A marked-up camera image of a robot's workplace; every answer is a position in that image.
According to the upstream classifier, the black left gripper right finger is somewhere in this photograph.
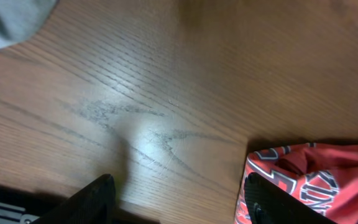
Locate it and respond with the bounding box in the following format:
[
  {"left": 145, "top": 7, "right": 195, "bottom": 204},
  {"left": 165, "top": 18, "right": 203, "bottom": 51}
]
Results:
[{"left": 244, "top": 172, "right": 334, "bottom": 224}]

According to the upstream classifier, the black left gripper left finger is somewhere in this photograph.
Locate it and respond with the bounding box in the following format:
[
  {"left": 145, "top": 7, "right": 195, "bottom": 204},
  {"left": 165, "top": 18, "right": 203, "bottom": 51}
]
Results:
[{"left": 34, "top": 174, "right": 116, "bottom": 224}]

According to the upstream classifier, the red orange t-shirt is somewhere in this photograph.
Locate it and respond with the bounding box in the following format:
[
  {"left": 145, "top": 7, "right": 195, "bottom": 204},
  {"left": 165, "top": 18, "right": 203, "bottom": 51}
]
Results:
[{"left": 244, "top": 142, "right": 358, "bottom": 223}]

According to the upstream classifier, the light blue folded shirt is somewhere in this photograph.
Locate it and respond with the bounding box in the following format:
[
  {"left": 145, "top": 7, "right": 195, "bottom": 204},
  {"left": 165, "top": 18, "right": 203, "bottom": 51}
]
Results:
[{"left": 0, "top": 0, "right": 58, "bottom": 49}]

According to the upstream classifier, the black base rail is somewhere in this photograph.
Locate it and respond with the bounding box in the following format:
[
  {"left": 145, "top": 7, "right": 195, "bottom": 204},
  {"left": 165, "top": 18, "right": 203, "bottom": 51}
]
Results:
[{"left": 0, "top": 187, "right": 156, "bottom": 224}]

